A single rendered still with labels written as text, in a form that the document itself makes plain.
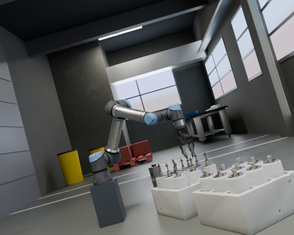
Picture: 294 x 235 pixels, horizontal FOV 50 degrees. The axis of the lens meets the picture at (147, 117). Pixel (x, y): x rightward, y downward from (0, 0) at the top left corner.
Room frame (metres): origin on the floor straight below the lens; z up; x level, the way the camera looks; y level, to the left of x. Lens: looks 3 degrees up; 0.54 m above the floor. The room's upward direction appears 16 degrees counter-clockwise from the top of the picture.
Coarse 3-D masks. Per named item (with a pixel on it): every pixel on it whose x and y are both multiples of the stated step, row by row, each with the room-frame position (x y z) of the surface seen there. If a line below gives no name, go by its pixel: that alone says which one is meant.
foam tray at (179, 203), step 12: (156, 192) 2.18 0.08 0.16; (168, 192) 2.02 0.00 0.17; (180, 192) 1.91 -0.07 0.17; (192, 192) 1.95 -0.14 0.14; (156, 204) 2.23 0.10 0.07; (168, 204) 2.06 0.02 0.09; (180, 204) 1.92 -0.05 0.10; (192, 204) 1.94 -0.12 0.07; (180, 216) 1.96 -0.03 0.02; (192, 216) 1.93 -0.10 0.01
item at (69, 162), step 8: (64, 152) 6.72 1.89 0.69; (72, 152) 6.79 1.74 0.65; (64, 160) 6.74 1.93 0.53; (72, 160) 6.77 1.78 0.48; (64, 168) 6.77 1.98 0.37; (72, 168) 6.76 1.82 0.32; (80, 168) 6.93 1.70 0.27; (64, 176) 6.83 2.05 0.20; (72, 176) 6.76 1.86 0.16; (80, 176) 6.86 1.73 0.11
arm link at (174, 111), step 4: (172, 104) 2.05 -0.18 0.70; (176, 104) 2.04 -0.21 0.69; (172, 108) 2.04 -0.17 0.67; (176, 108) 2.04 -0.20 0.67; (180, 108) 2.06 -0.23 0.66; (168, 112) 2.07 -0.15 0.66; (172, 112) 2.05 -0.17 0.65; (176, 112) 2.04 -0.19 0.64; (180, 112) 2.05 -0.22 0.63; (168, 116) 2.07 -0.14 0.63; (172, 116) 2.06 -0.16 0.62; (176, 116) 2.04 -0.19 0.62; (180, 116) 2.04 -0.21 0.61; (176, 120) 2.04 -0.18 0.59
